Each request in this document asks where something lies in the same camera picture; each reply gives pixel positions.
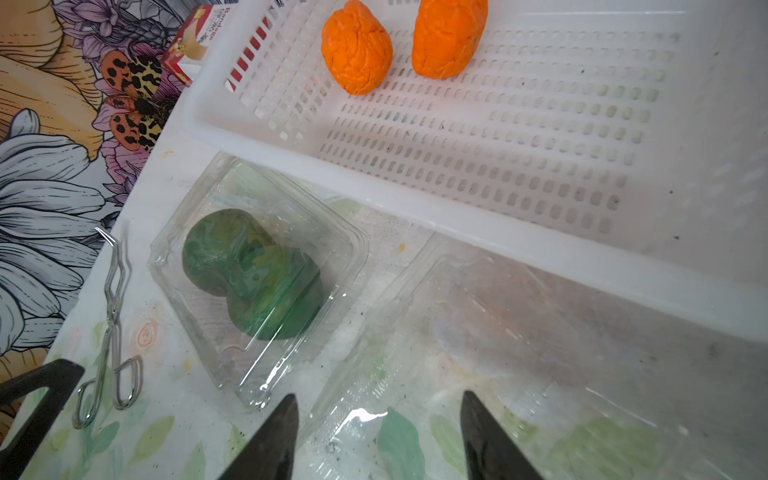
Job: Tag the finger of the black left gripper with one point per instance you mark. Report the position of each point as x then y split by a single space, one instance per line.
59 378

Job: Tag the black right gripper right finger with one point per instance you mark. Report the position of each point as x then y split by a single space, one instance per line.
490 452

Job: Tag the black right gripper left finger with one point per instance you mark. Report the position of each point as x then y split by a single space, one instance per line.
270 453

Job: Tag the clear clamshell with green fruit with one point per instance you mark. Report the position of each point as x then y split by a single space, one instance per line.
295 216

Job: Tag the orange toy fruit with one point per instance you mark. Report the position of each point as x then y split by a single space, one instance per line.
446 36
356 48

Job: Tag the metal tongs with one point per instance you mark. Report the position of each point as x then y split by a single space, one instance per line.
126 375

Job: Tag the green toy fruit right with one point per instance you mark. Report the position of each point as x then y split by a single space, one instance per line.
274 295

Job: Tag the green toy fruit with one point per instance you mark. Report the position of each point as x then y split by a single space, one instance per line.
217 242
274 295

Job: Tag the green toy fruit left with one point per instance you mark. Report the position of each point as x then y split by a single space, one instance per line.
217 242

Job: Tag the white perforated plastic basket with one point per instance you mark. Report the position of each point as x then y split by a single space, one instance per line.
619 144

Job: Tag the red and white carton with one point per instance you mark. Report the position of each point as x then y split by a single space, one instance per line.
185 56

